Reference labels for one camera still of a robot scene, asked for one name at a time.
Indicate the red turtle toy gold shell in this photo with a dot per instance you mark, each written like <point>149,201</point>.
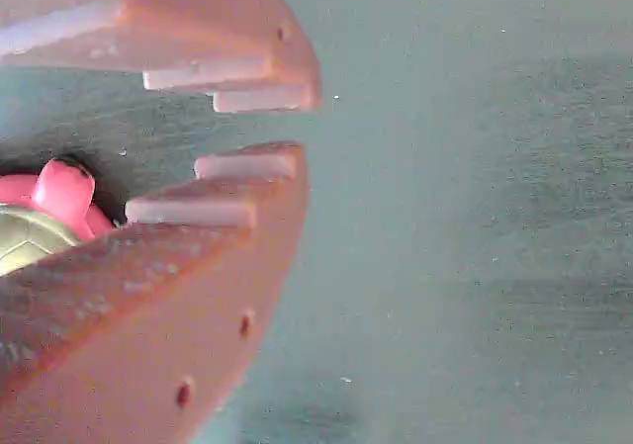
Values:
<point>62,192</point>

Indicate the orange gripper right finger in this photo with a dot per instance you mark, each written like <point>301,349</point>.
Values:
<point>198,24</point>

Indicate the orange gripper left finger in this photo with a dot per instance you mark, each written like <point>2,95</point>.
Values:
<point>148,325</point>

